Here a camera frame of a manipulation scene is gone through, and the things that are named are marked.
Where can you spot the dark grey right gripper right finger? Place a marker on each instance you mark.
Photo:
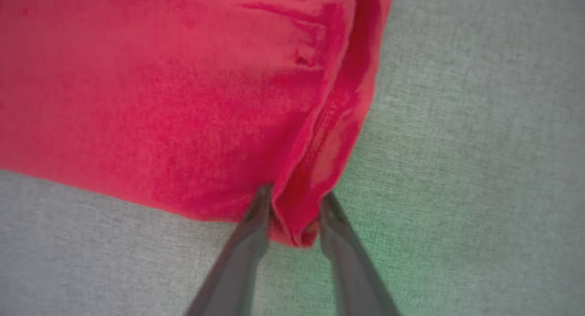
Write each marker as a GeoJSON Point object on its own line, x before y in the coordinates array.
{"type": "Point", "coordinates": [352, 270]}

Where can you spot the red and white garment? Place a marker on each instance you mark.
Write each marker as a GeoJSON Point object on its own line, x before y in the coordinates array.
{"type": "Point", "coordinates": [160, 101]}

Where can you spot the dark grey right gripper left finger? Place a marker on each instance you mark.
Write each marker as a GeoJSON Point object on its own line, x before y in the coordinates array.
{"type": "Point", "coordinates": [237, 265]}

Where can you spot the grey fabric sofa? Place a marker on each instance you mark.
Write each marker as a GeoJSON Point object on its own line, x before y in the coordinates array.
{"type": "Point", "coordinates": [480, 169]}

